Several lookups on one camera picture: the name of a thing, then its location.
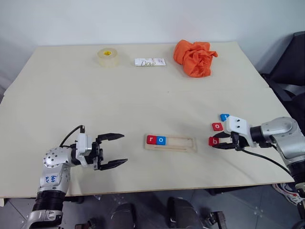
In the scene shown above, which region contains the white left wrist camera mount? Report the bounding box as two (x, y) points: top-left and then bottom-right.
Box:
(75, 133), (93, 158)

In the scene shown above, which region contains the white patterned sneaker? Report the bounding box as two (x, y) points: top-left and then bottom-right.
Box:
(272, 182), (304, 206)

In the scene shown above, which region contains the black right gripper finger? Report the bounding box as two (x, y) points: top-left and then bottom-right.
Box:
(213, 129), (232, 140)
(213, 142), (237, 151)

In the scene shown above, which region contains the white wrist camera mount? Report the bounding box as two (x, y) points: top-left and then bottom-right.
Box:
(224, 114), (259, 147)
(75, 133), (93, 158)

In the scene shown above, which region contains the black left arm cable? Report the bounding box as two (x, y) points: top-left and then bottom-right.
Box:
(59, 124), (86, 147)

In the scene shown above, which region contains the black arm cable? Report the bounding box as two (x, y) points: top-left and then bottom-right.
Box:
(59, 124), (86, 147)
(235, 146), (293, 175)

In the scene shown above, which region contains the black caster wheel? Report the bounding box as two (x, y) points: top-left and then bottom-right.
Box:
(206, 210), (226, 227)

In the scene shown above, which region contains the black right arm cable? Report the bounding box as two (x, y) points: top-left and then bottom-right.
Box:
(235, 146), (293, 175)

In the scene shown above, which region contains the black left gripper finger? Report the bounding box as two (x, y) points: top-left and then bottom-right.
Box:
(98, 158), (129, 171)
(96, 133), (125, 144)

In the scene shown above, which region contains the red letter o block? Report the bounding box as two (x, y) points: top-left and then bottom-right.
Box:
(211, 122), (225, 132)

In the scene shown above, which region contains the white Dove packet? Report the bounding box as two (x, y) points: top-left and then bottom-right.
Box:
(133, 57), (167, 68)

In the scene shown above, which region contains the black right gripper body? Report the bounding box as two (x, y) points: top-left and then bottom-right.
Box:
(229, 132), (250, 151)

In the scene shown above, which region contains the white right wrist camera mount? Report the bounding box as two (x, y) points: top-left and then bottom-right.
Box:
(224, 114), (259, 147)

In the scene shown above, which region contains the clear tape roll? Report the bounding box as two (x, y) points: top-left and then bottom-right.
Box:
(96, 47), (120, 68)

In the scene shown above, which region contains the black chair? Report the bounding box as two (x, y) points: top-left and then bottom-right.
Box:
(260, 31), (305, 120)

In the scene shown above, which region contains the wooden letter tray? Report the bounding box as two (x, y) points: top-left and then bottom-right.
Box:
(143, 134), (198, 154)

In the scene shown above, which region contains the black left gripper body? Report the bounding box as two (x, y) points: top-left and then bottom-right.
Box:
(91, 137), (105, 171)

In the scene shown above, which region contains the dark rounded shape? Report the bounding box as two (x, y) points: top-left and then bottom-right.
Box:
(110, 202), (137, 229)
(166, 196), (203, 229)

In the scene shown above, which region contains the crumpled orange cloth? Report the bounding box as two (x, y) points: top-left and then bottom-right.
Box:
(173, 39), (219, 78)

